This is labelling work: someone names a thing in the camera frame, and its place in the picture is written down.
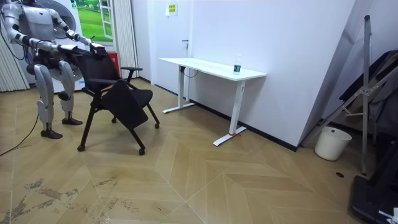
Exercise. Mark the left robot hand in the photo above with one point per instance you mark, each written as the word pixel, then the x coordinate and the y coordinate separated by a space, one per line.
pixel 98 49

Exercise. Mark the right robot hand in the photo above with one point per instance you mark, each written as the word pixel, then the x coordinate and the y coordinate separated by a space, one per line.
pixel 69 48

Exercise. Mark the black wheeled office chair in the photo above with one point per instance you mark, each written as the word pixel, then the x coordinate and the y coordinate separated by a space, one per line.
pixel 124 105

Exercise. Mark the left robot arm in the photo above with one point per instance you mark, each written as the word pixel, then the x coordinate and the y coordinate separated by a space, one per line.
pixel 62 24

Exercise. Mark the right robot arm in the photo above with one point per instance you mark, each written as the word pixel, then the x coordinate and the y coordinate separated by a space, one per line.
pixel 12 25

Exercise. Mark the red box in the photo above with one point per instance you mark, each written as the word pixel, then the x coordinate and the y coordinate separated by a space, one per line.
pixel 114 60

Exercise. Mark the white pleated curtain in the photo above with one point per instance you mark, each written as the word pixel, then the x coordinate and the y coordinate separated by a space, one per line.
pixel 11 74
pixel 124 37

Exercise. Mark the white washing machine tower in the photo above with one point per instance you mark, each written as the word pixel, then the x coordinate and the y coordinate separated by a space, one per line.
pixel 70 14

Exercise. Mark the robot body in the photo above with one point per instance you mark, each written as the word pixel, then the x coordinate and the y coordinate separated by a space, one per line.
pixel 38 21

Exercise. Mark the robot legs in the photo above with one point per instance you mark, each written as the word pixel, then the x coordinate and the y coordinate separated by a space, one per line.
pixel 43 84

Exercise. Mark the white door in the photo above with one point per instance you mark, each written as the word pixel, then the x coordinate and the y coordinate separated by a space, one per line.
pixel 169 46

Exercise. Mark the yellow door sign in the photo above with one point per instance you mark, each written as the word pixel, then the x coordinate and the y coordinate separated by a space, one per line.
pixel 171 9

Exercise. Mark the white desk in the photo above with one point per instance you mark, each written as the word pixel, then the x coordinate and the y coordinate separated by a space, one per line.
pixel 214 70

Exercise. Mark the clear plastic water bottle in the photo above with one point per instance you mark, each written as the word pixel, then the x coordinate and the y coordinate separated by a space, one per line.
pixel 237 67

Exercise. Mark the white plastic bucket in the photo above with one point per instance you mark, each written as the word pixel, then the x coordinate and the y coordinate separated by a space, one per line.
pixel 331 143

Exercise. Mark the silver metal stand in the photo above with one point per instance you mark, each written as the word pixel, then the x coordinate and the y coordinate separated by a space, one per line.
pixel 367 62

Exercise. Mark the round dark floor socket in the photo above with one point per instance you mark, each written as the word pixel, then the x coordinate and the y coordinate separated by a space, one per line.
pixel 339 175

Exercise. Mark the black floor case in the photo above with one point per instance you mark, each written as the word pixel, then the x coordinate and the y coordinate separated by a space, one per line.
pixel 370 199

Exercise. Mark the green landscape wall poster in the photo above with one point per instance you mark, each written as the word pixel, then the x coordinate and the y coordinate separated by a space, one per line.
pixel 90 21

